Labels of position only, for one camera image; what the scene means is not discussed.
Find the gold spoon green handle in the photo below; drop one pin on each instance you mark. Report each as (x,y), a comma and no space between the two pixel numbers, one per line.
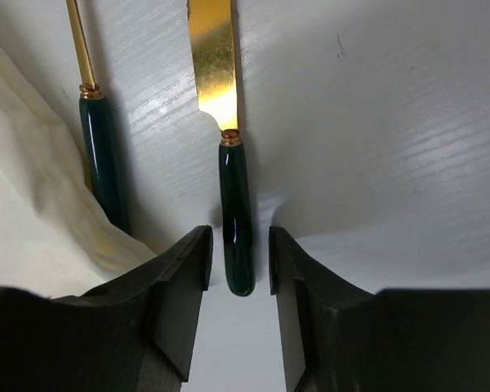
(97,122)

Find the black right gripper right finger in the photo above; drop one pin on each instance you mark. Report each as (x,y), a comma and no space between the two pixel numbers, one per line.
(337,337)

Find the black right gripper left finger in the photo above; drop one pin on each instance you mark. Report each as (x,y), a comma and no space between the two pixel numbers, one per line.
(133,333)

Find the gold knife green handle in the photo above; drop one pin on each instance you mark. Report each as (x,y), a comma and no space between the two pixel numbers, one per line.
(211,35)

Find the cream cloth placemat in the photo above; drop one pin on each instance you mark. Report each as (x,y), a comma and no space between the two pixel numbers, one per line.
(55,239)

